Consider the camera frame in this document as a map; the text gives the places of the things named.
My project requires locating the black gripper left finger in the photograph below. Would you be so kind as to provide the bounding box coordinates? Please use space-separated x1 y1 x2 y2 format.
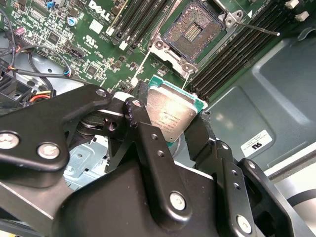
0 80 195 232

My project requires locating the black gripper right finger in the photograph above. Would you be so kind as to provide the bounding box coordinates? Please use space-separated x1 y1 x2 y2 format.
184 111 316 237

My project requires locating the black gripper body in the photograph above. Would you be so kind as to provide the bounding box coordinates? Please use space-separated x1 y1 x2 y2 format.
51 159 223 237

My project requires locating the silver CPU chip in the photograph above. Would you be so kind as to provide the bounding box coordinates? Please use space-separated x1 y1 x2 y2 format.
147 74 208 149

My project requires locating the metal socket cover frame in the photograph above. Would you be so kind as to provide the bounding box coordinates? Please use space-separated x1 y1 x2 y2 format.
132 41 198 90

